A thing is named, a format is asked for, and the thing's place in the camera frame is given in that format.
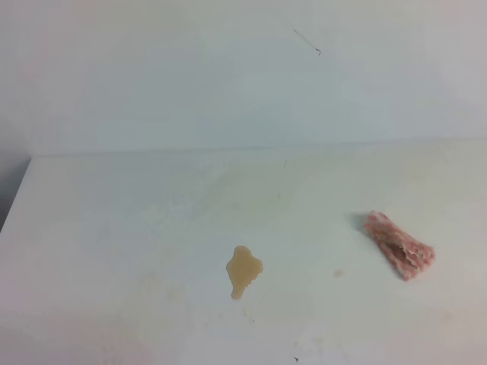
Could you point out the pink striped rag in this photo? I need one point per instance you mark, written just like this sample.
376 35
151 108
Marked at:
408 256

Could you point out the tan coffee stain puddle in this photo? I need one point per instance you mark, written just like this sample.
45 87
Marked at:
243 268

